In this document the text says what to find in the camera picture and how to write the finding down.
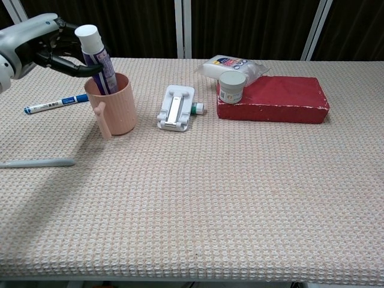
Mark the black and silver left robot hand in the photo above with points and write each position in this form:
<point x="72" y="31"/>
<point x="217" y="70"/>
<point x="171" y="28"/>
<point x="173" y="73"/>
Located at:
<point x="30" y="36"/>

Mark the purple toothpaste tube white cap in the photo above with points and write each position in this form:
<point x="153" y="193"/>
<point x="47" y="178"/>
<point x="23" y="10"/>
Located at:
<point x="91" y="42"/>

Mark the grey toothbrush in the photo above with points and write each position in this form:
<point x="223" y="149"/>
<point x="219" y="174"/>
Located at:
<point x="39" y="163"/>

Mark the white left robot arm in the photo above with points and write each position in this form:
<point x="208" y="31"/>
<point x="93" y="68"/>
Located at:
<point x="5" y="75"/>

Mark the pink ribbed plastic cup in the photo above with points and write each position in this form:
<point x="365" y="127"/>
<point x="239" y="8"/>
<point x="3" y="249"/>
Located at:
<point x="117" y="105"/>

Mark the small green and white tube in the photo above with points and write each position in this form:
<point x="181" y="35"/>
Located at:
<point x="198" y="108"/>

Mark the blue and white marker pen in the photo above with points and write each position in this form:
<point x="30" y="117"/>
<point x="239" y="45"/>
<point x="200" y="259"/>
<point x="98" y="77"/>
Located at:
<point x="51" y="105"/>

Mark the dark brown curtain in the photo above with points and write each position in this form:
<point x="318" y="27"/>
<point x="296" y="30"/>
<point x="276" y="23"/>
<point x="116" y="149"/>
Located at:
<point x="135" y="27"/>

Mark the white folding phone stand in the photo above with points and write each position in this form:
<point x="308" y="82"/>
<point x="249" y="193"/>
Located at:
<point x="175" y="108"/>

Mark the clear packet of white pads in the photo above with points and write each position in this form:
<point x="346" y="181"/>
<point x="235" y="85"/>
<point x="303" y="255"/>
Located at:
<point x="228" y="64"/>

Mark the small white cream jar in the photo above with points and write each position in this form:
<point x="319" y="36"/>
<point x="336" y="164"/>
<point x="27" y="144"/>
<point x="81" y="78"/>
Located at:
<point x="231" y="87"/>

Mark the beige waffle table cloth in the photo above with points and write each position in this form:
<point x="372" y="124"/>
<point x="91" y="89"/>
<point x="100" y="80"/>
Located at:
<point x="210" y="195"/>

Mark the red brick block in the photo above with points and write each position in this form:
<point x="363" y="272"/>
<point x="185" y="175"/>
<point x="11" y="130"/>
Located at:
<point x="279" y="99"/>

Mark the white slanted frame post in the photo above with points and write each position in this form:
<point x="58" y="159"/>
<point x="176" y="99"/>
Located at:
<point x="16" y="10"/>
<point x="316" y="30"/>

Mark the white upright frame post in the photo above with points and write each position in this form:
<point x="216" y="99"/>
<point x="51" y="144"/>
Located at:
<point x="179" y="27"/>
<point x="187" y="27"/>

